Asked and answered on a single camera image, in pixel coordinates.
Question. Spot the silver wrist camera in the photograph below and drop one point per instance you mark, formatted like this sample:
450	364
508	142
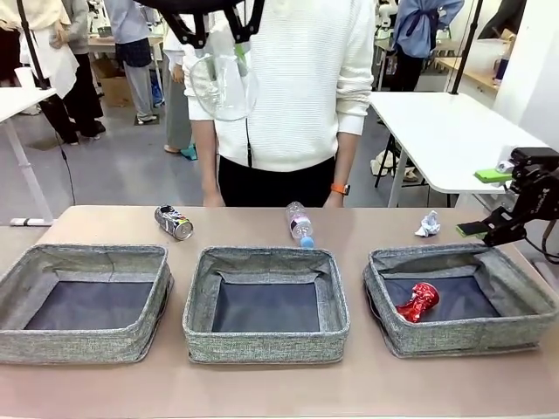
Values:
505	166

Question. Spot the person's right hand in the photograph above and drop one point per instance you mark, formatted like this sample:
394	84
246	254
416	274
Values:
213	201

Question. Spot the person's left forearm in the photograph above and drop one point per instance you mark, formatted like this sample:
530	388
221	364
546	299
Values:
347	157

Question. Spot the large white table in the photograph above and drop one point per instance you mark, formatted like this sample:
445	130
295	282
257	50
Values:
445	139

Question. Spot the translucent plastic bin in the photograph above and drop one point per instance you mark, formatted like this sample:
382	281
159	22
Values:
489	57

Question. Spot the bystander white top black trousers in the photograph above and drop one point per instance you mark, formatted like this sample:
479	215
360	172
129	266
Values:
43	57

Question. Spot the brown cardboard box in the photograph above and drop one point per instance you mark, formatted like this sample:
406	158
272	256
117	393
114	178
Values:
113	87

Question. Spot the clear plastic cup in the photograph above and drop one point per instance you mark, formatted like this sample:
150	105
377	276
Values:
227	100

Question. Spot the orange smartwatch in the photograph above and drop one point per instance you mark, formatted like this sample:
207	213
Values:
338	188

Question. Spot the black stand pole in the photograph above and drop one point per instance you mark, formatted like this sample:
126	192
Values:
467	43
32	52

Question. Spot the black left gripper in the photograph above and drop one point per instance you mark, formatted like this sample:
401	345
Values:
192	4

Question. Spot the person in white sweater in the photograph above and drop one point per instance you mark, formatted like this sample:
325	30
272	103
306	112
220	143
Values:
297	87

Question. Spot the white paper ball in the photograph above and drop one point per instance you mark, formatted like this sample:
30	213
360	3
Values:
429	224

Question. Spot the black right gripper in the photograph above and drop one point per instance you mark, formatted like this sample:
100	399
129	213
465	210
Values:
543	196

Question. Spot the bystander in grey top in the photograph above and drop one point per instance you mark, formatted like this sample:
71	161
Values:
83	26

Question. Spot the bystander blue shirt dark trousers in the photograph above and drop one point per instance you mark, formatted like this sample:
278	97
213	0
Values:
419	26

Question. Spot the white paper cup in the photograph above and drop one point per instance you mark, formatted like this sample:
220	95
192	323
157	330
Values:
24	78

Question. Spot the wooden desk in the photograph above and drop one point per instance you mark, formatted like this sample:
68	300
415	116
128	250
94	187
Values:
471	74

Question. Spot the grey fabric basket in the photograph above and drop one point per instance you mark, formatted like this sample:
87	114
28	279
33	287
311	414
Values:
458	338
262	345
78	345

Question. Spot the wooden workbench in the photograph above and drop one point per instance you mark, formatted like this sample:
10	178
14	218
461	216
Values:
102	42

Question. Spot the clear bottle with blue cap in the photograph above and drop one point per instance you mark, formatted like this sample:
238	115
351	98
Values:
299	222

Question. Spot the person's left hand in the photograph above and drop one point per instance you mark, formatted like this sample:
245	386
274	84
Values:
335	201

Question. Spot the crushed red can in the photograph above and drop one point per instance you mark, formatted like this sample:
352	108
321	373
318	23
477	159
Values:
419	301

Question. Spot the beige tote bag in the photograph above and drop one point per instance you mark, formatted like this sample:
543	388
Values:
381	163

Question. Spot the person's right forearm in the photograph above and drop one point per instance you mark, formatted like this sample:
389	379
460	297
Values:
204	157

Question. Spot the pair of beige sandals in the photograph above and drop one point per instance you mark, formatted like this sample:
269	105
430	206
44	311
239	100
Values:
411	175

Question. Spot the bystander in beige trousers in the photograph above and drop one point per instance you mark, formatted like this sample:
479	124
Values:
177	113

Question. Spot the teal slipper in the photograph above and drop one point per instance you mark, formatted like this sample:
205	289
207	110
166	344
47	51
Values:
190	153

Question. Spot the crushed black silver can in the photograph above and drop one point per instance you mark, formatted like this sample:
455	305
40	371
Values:
172	220

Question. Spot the small white side table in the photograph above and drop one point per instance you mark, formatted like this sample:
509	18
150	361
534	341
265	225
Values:
22	100

